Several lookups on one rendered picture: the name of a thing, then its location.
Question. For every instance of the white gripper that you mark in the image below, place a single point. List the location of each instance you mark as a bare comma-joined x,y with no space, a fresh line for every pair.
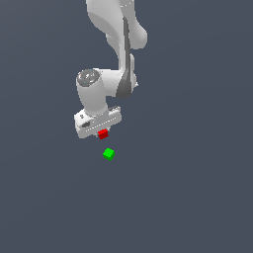
95,122

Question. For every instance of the red cube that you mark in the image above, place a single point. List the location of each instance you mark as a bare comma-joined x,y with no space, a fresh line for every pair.
103,133

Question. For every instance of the green cube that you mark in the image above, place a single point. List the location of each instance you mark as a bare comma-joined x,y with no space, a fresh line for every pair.
108,153

